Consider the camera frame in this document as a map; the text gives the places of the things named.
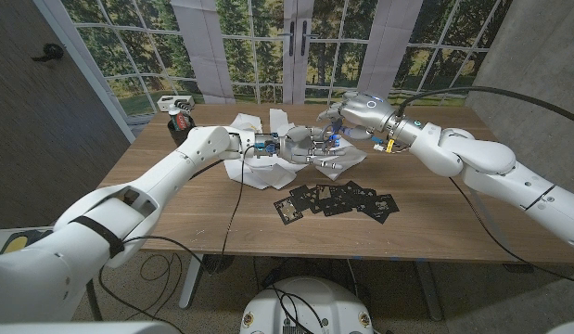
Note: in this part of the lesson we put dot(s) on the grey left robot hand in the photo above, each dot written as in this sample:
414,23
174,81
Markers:
296,146

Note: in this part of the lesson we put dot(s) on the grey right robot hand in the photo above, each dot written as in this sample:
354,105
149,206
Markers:
367,111

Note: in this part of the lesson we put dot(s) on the white receipt paper strip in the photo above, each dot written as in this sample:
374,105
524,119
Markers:
263,174

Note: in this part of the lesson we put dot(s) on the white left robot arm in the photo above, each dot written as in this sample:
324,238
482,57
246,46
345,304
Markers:
198,148

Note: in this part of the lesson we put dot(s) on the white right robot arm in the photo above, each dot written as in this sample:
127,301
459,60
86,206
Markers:
453,153

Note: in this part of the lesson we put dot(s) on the black playing card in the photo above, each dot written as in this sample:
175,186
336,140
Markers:
343,191
358,191
336,208
324,192
299,197
381,209
288,211

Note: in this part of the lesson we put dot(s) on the printed forest window backdrop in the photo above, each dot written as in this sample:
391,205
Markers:
328,60

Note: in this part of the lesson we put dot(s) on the dark brown mug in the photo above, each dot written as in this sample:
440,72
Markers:
180,134

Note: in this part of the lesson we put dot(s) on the white red toothpaste tube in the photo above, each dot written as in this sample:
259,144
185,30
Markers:
179,121

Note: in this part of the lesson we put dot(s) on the white power strip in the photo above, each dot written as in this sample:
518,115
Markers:
175,102

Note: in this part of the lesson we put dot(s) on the black ribbed round object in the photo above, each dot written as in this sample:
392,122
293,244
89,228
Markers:
218,262

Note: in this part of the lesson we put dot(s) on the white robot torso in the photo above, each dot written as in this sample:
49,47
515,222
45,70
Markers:
328,301

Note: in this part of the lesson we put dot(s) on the white table leg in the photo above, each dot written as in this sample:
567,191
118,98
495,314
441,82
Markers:
191,280

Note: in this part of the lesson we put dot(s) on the grey table leg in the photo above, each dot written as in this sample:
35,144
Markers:
429,290

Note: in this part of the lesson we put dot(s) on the black wall hook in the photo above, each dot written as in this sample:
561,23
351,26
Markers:
50,52

